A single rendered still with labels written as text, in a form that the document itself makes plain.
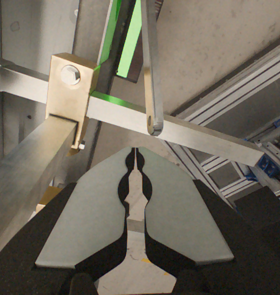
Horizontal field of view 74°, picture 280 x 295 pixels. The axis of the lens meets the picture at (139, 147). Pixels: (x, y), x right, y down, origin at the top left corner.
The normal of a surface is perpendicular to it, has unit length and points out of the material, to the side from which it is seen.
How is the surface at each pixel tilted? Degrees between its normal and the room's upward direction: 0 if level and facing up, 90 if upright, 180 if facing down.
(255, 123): 0
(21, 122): 0
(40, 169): 90
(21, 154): 90
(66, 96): 0
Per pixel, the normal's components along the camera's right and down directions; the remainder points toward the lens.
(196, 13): 0.02, 0.50
